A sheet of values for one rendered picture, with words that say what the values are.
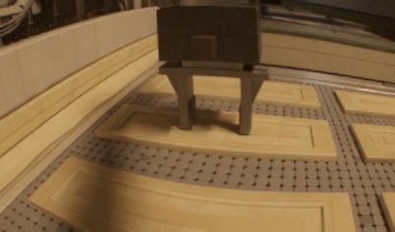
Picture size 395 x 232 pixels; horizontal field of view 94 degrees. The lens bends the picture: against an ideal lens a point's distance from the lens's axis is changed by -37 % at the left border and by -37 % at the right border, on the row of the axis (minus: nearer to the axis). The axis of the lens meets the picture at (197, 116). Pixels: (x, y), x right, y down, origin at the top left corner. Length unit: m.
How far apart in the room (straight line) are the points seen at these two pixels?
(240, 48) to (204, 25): 0.09
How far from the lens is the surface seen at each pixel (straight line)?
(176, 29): 0.58
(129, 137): 0.70
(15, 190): 0.68
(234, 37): 0.55
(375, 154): 0.69
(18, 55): 0.78
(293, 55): 3.75
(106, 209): 0.50
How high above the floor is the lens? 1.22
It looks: 26 degrees down
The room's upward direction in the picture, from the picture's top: 3 degrees counter-clockwise
